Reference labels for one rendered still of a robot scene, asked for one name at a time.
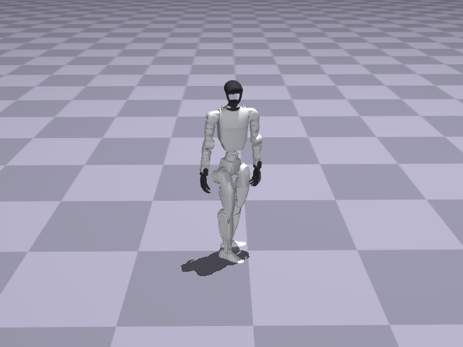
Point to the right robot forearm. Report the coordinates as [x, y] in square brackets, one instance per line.
[205, 160]

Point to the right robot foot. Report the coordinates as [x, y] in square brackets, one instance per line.
[232, 257]

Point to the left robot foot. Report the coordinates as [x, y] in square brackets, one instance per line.
[235, 243]

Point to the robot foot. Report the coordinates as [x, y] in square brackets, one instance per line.
[232, 257]
[235, 243]

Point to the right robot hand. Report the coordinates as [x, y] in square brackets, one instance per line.
[203, 180]

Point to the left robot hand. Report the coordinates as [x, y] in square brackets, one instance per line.
[256, 174]

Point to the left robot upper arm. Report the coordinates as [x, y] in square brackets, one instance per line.
[255, 138]

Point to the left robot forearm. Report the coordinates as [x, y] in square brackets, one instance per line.
[256, 153]

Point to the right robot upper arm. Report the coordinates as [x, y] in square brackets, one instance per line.
[210, 119]

